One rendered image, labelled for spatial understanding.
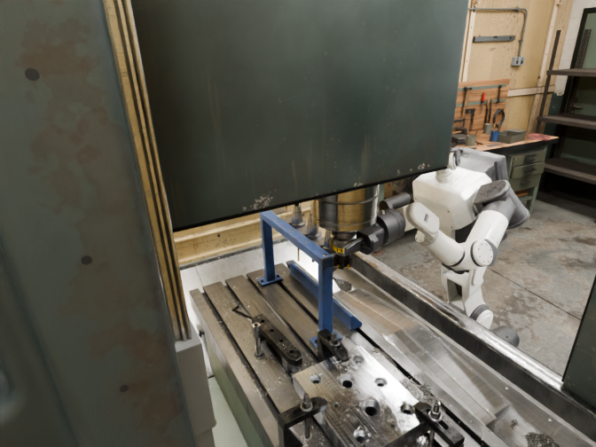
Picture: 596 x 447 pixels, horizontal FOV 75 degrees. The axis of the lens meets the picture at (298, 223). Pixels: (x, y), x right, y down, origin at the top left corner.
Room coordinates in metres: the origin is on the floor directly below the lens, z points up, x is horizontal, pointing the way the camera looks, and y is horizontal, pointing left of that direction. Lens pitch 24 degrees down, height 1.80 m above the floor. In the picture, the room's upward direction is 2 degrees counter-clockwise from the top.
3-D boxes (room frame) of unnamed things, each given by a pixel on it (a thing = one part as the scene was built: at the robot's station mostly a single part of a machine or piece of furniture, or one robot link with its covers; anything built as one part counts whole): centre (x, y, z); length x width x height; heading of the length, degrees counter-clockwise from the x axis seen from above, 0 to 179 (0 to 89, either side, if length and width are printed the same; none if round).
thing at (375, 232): (0.92, -0.19, 1.36); 0.13 x 0.12 x 0.10; 36
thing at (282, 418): (0.68, 0.00, 0.97); 0.13 x 0.03 x 0.15; 118
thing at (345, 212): (0.86, -0.11, 1.49); 0.16 x 0.16 x 0.12
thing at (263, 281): (1.43, 0.13, 1.05); 0.10 x 0.05 x 0.30; 118
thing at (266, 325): (1.00, 0.08, 0.93); 0.26 x 0.05 x 0.06; 33
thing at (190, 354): (0.65, 0.28, 1.16); 0.48 x 0.05 x 0.51; 28
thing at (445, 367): (1.23, -0.37, 0.70); 0.90 x 0.30 x 0.16; 28
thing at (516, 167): (3.93, -1.59, 0.71); 2.21 x 0.95 x 1.43; 113
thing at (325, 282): (1.04, -0.08, 1.05); 0.10 x 0.05 x 0.30; 118
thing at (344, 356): (0.91, -0.09, 0.97); 0.13 x 0.03 x 0.15; 28
